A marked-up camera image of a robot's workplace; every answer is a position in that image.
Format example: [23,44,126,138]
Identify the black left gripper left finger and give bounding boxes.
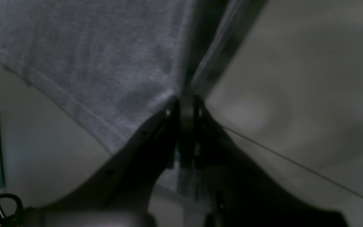
[39,97,180,221]

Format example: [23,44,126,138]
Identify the grey T-shirt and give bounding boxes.
[0,0,198,193]

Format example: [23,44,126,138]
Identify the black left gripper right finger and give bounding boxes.
[194,96,348,227]

